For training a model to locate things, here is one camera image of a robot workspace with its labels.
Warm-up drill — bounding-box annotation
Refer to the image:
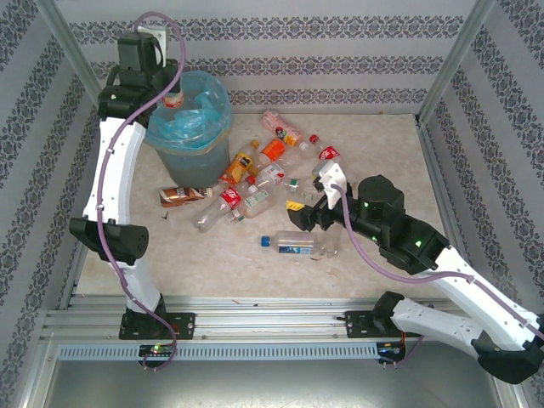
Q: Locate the crushed clear plastic bottle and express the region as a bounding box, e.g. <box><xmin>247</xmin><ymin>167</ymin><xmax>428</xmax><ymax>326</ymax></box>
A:
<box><xmin>316</xmin><ymin>227</ymin><xmax>343</xmax><ymax>259</ymax></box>

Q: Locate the orange juice bottle yellow cap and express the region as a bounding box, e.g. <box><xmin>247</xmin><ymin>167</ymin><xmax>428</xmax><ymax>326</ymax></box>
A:
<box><xmin>218</xmin><ymin>139</ymin><xmax>260</xmax><ymax>187</ymax></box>

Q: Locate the white slotted cable duct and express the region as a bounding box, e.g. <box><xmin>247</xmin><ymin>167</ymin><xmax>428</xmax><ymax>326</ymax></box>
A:
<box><xmin>57</xmin><ymin>343</ymin><xmax>380</xmax><ymax>361</ymax></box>

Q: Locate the blue plastic bin liner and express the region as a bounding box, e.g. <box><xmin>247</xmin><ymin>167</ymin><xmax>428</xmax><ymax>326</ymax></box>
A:
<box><xmin>144</xmin><ymin>71</ymin><xmax>234</xmax><ymax>154</ymax></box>

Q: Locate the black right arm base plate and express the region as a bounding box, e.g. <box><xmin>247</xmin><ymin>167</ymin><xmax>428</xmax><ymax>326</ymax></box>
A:
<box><xmin>343</xmin><ymin>309</ymin><xmax>422</xmax><ymax>340</ymax></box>

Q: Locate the clear water bottle blue cap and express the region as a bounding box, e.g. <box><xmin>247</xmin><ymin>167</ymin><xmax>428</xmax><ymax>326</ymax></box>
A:
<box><xmin>260</xmin><ymin>229</ymin><xmax>320</xmax><ymax>257</ymax></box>

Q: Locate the short orange label bottle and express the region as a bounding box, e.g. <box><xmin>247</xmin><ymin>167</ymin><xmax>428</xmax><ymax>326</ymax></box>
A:
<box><xmin>246</xmin><ymin>139</ymin><xmax>286</xmax><ymax>178</ymax></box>

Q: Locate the grey steel sheet shelf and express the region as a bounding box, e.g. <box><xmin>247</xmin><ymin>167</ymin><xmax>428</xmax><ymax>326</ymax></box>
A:
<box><xmin>25</xmin><ymin>359</ymin><xmax>526</xmax><ymax>408</ymax></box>

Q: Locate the aluminium frame post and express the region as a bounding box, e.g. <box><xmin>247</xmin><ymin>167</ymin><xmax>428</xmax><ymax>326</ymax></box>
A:
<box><xmin>33</xmin><ymin>0</ymin><xmax>107</xmax><ymax>101</ymax></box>
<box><xmin>416</xmin><ymin>0</ymin><xmax>498</xmax><ymax>127</ymax></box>

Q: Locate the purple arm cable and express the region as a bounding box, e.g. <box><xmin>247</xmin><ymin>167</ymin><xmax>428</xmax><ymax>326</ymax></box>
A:
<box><xmin>331</xmin><ymin>183</ymin><xmax>544</xmax><ymax>369</ymax></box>
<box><xmin>95</xmin><ymin>11</ymin><xmax>187</xmax><ymax>373</ymax></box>

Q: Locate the clear bottle green neck band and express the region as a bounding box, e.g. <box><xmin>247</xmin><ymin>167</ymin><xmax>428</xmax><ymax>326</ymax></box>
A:
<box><xmin>283</xmin><ymin>177</ymin><xmax>324</xmax><ymax>203</ymax></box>

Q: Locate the brown coffee drink bottle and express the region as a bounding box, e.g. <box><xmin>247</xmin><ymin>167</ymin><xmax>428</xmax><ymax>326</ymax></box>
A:
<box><xmin>159</xmin><ymin>186</ymin><xmax>214</xmax><ymax>208</ymax></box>

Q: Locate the white bottle with red bands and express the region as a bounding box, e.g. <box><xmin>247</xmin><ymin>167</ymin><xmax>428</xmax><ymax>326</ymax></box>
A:
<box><xmin>162</xmin><ymin>82</ymin><xmax>185</xmax><ymax>110</ymax></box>

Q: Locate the large red label cola bottle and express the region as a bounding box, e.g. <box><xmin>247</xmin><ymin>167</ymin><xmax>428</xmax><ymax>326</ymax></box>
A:
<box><xmin>190</xmin><ymin>176</ymin><xmax>258</xmax><ymax>233</ymax></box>

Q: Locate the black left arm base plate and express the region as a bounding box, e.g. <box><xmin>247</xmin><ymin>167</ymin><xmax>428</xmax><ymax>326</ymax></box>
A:
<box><xmin>118</xmin><ymin>312</ymin><xmax>196</xmax><ymax>341</ymax></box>

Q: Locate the grey plastic waste bin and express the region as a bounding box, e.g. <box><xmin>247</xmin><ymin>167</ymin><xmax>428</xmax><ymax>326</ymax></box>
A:
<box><xmin>144</xmin><ymin>71</ymin><xmax>234</xmax><ymax>190</ymax></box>

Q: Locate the clear bottle red white label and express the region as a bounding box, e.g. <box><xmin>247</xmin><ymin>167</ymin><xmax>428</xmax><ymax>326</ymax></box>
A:
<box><xmin>246</xmin><ymin>146</ymin><xmax>305</xmax><ymax>196</ymax></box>

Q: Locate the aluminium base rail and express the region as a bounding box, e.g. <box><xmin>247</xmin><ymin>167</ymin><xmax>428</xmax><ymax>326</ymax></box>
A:
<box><xmin>40</xmin><ymin>295</ymin><xmax>501</xmax><ymax>341</ymax></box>

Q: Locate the small red label cola bottle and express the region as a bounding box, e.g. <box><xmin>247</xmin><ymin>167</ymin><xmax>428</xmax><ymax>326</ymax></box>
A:
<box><xmin>309</xmin><ymin>133</ymin><xmax>343</xmax><ymax>165</ymax></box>

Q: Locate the clear bottle green label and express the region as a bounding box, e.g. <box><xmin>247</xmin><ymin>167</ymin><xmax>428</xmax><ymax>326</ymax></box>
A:
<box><xmin>227</xmin><ymin>189</ymin><xmax>277</xmax><ymax>225</ymax></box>

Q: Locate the pink printed plastic bottle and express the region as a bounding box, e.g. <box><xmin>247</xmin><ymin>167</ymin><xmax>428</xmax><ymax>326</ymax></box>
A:
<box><xmin>261</xmin><ymin>109</ymin><xmax>311</xmax><ymax>152</ymax></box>

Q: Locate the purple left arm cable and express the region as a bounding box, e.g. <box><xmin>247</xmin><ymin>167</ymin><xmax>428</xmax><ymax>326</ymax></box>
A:
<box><xmin>95</xmin><ymin>11</ymin><xmax>187</xmax><ymax>373</ymax></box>

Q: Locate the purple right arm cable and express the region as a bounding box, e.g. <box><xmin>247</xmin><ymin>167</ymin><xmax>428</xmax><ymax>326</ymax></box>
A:
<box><xmin>331</xmin><ymin>183</ymin><xmax>544</xmax><ymax>369</ymax></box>

